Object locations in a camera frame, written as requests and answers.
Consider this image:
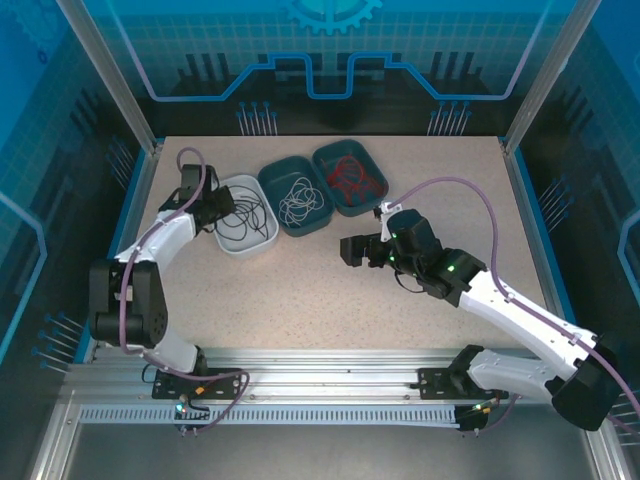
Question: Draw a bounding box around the dark teal plastic bin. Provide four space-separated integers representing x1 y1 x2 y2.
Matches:
311 139 390 218
257 155 335 239

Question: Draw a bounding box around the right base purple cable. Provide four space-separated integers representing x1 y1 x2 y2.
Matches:
482 394 521 432

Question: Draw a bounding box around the white plastic bin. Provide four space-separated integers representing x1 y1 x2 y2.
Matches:
212 173 280 260

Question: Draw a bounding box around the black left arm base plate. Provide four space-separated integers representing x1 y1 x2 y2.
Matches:
152 367 245 401

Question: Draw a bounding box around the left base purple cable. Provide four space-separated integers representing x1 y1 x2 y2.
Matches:
144 367 251 432

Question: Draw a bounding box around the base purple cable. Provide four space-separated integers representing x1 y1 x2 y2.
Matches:
482 394 521 432
144 367 251 432

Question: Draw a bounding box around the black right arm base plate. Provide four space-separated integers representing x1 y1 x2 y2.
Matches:
417 367 509 401

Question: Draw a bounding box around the white slotted cable duct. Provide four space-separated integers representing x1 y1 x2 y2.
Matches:
78 404 461 427

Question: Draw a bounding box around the aluminium frame post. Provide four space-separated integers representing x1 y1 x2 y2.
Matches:
55 0 164 155
502 0 601 156

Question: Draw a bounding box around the blue table edge strip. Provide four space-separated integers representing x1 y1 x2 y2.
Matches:
72 149 151 364
512 149 591 364

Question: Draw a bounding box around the thin white cable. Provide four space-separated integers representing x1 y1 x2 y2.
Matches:
287 175 326 211
278 187 321 225

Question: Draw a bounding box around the thin red cable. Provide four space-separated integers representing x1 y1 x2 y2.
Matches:
322 158 351 194

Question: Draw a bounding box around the aluminium lower frame profile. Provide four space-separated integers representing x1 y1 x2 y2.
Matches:
579 424 631 480
27 402 84 480

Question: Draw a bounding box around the aluminium table side rail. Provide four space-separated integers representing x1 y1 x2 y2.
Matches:
501 142 581 369
84 142 164 369

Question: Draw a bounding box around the long aluminium mounting rail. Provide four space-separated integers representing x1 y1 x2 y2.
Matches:
64 347 596 406

